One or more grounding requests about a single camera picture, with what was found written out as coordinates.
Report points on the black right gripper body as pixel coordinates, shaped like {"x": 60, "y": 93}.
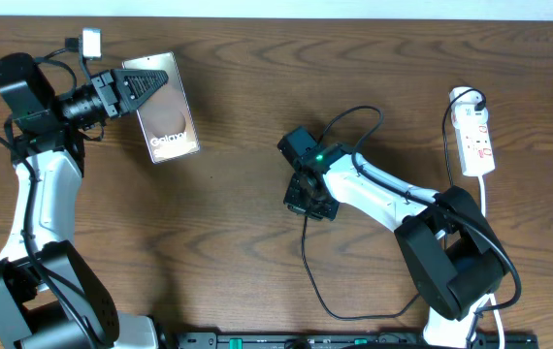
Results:
{"x": 299, "y": 200}

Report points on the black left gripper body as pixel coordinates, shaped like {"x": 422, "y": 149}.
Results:
{"x": 87, "y": 106}

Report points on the white power strip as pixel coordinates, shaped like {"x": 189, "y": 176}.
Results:
{"x": 473, "y": 140}

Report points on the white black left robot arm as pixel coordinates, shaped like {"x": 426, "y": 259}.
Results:
{"x": 49, "y": 296}

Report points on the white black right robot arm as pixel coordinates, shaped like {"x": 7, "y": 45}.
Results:
{"x": 454, "y": 259}

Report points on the white USB charger plug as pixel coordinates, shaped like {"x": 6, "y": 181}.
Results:
{"x": 467, "y": 95}

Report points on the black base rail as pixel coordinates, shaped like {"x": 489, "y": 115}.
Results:
{"x": 205, "y": 340}

